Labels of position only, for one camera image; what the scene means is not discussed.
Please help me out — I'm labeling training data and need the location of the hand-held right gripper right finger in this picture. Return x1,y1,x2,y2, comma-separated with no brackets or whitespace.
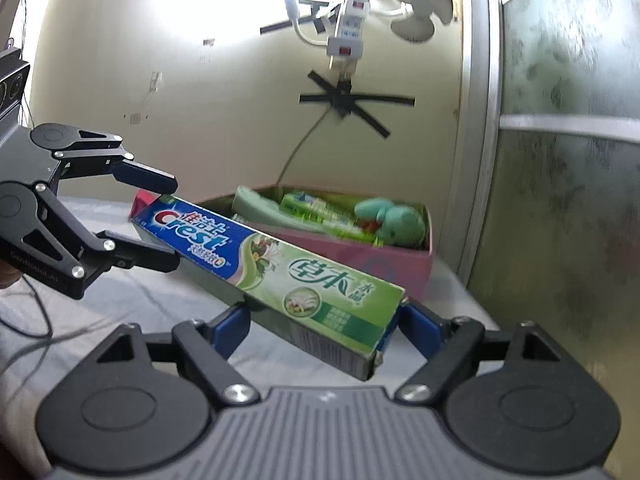
394,301,562,407

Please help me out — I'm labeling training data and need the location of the black tape cross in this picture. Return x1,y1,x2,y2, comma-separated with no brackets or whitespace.
299,71,417,141

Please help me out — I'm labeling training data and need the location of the white power strip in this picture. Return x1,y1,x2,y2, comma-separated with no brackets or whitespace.
325,0,371,73

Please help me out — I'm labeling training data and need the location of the pale green soft packet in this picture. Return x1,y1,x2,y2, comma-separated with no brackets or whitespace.
231,186,326,233

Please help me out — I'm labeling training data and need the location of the frosted glass sliding door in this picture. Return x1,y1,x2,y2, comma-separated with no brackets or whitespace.
457,0,640,361

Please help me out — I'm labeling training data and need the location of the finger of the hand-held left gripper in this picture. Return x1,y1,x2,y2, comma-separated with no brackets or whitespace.
31,121,179,194
36,184,182,301

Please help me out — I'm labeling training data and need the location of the white fan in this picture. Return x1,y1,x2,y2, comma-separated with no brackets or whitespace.
390,0,456,43

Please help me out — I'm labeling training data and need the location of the pink cardboard box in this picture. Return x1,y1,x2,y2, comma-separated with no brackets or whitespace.
131,185,435,306

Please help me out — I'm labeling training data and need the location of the green and blue toothpaste box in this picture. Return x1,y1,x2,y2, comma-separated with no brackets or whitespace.
129,191,407,382

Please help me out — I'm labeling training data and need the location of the white power strip cable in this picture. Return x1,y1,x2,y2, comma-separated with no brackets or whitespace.
282,0,331,48

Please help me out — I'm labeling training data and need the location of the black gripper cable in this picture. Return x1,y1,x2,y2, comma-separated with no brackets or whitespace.
0,270,126,346

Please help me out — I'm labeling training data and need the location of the green plush toy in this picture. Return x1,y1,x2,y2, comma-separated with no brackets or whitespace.
354,197,427,248

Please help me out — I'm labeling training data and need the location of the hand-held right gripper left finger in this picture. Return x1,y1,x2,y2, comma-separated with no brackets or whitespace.
94,304,262,409

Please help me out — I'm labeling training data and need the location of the grey power cable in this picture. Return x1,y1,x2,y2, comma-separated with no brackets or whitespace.
276,110,331,188

